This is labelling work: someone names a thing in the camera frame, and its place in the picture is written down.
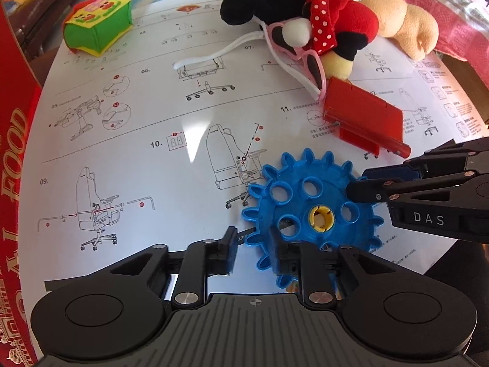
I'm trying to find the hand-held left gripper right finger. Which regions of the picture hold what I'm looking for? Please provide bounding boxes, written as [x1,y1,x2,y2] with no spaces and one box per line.
[268,225,398,309]

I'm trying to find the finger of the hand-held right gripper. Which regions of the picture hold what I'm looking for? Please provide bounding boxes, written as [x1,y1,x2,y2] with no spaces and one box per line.
[361,137,489,183]
[346,173,476,204]

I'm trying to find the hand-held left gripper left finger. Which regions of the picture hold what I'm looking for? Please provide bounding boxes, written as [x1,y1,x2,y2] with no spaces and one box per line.
[110,227,239,309]

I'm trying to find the blue plastic gear toy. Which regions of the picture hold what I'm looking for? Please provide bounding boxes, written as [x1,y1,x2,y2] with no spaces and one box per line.
[241,149,384,290]

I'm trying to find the red plastic toy dustpan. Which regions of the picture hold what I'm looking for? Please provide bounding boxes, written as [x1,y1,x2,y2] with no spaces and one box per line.
[322,76,412,158]

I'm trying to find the red cardboard box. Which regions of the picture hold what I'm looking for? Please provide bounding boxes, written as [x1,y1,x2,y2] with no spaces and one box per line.
[0,0,46,365]

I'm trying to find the pink heart sunglasses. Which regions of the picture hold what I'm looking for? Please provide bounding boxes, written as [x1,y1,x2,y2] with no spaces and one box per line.
[173,23,327,100]

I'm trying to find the tan bear plush toy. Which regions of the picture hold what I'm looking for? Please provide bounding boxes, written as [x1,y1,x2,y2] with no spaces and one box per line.
[359,0,439,62]

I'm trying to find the large white instruction sheet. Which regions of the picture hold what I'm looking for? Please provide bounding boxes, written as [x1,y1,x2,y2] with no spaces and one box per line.
[21,0,482,302]

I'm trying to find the pink patterned cloth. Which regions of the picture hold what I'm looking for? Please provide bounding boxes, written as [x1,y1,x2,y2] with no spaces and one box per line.
[392,0,489,62]

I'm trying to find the mouse plush in red dress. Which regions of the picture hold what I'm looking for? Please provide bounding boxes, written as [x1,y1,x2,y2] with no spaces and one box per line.
[221,0,380,79]

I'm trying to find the green cloth cube toy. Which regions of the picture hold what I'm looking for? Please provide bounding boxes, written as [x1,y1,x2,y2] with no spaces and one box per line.
[63,0,133,57]

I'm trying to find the brown leather sofa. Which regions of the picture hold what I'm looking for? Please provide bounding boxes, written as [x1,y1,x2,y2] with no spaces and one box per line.
[0,0,92,62]

